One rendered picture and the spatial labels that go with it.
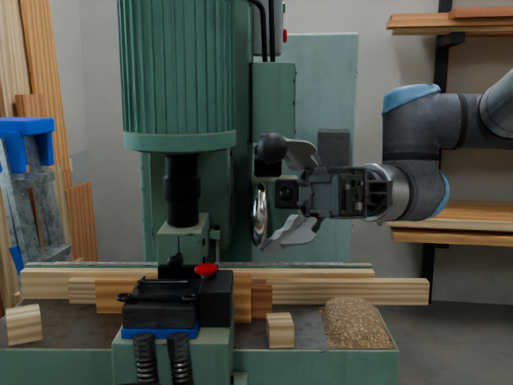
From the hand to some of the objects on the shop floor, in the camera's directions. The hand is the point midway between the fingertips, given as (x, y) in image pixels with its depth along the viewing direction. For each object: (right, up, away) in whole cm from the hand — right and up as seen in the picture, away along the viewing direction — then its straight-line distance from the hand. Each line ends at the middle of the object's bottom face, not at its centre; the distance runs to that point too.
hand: (256, 192), depth 69 cm
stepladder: (-66, -92, +110) cm, 158 cm away
